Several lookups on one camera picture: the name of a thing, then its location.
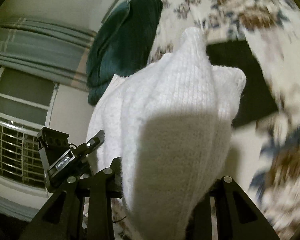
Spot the dark green velvet pillow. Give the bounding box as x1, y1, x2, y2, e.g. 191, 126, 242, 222
86, 0, 163, 106

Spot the window with metal grille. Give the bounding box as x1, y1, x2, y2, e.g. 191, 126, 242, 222
0, 66, 58, 189

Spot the floral fleece blanket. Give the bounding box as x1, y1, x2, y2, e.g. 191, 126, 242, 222
111, 0, 300, 239

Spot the black folded garment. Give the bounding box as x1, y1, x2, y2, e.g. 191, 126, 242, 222
206, 40, 278, 128

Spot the white knitted sweater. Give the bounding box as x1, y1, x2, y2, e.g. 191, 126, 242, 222
87, 27, 246, 239

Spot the grey striped curtain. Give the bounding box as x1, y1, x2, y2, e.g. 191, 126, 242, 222
0, 16, 96, 90

